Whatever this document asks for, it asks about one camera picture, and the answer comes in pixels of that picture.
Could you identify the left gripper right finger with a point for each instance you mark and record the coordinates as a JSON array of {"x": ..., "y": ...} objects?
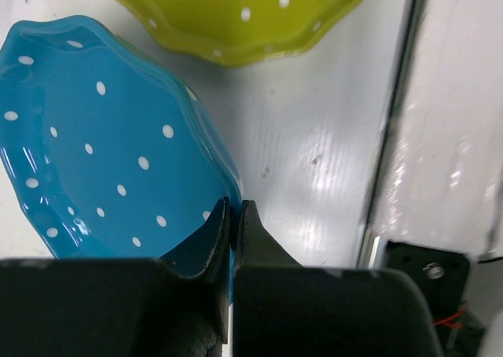
[{"x": 281, "y": 308}]

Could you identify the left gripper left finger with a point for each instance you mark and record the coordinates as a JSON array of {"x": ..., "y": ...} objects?
[{"x": 175, "y": 305}]

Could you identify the blue dotted plate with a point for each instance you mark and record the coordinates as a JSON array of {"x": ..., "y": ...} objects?
[{"x": 110, "y": 155}]

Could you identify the green dotted plate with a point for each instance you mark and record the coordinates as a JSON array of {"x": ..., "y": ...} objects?
[{"x": 234, "y": 33}]

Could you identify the silver tape strip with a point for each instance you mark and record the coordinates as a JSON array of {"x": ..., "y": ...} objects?
[{"x": 440, "y": 182}]

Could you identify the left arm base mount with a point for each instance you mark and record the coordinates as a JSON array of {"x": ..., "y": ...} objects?
[{"x": 457, "y": 300}]

